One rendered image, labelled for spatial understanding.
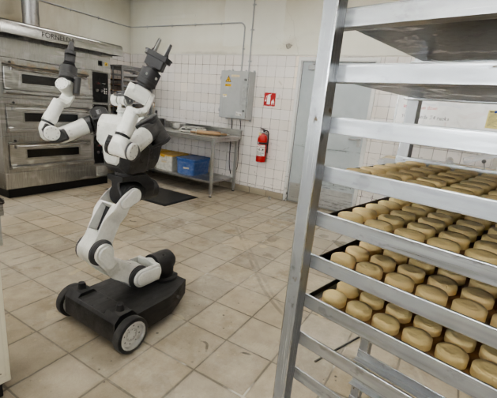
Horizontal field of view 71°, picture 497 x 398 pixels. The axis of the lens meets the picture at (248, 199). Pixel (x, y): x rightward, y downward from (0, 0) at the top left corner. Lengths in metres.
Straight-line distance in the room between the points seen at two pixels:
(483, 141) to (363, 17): 0.27
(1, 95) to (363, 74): 4.61
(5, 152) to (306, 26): 4.12
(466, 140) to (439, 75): 0.10
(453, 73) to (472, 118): 4.23
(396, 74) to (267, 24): 5.07
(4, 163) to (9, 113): 0.58
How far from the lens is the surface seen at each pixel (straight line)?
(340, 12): 0.68
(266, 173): 5.51
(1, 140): 5.04
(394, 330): 0.75
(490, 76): 0.59
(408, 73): 0.62
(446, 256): 0.62
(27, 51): 5.15
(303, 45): 5.35
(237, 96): 5.51
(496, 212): 0.59
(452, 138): 0.60
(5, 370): 1.99
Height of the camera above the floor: 1.34
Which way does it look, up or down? 15 degrees down
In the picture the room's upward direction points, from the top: 5 degrees clockwise
